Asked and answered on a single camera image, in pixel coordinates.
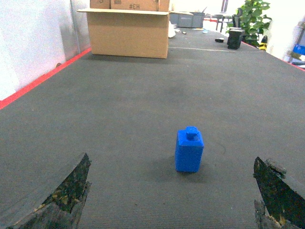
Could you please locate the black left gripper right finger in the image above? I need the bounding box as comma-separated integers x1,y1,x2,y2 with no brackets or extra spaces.
253,157,305,229

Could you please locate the small black flat object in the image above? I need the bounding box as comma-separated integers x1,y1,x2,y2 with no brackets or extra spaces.
215,38,224,43

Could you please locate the grey plastic crate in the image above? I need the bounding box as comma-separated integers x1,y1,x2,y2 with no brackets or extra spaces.
170,12,205,28

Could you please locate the yellow black striped bollard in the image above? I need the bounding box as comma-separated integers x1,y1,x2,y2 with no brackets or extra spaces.
258,35,268,51

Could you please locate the large cardboard box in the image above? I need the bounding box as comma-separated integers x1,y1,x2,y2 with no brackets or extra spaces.
80,0,172,59

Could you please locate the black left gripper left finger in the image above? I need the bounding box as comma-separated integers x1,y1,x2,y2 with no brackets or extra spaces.
0,153,91,229

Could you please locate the blue block part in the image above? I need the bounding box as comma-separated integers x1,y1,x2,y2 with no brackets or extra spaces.
175,126,204,173

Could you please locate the black box device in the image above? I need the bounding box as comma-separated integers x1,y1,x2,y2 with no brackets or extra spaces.
227,27,245,50

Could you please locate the green potted plant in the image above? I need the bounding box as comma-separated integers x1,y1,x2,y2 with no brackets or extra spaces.
226,0,272,47

